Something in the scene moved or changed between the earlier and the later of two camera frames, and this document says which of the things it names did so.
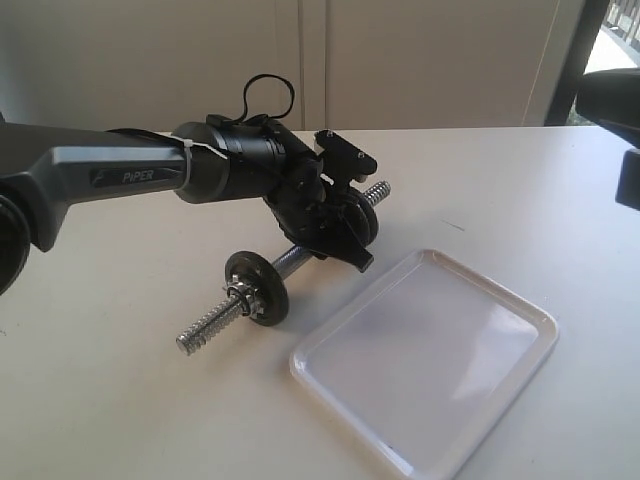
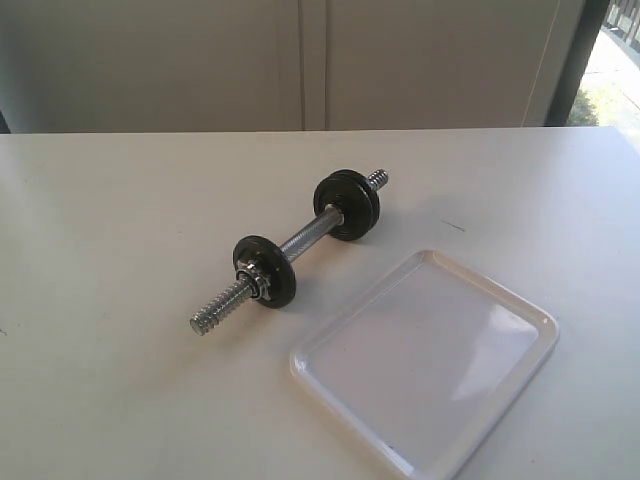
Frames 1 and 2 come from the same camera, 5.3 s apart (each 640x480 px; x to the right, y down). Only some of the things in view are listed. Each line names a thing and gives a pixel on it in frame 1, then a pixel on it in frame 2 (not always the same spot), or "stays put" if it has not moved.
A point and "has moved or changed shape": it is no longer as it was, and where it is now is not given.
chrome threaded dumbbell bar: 190,338 to 240,294
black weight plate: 360,216 has moved or changed shape
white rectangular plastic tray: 421,368 stays put
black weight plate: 361,214 has moved or changed shape
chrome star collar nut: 247,297 to 259,284
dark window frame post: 576,60 stays put
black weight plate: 258,273 to 279,269
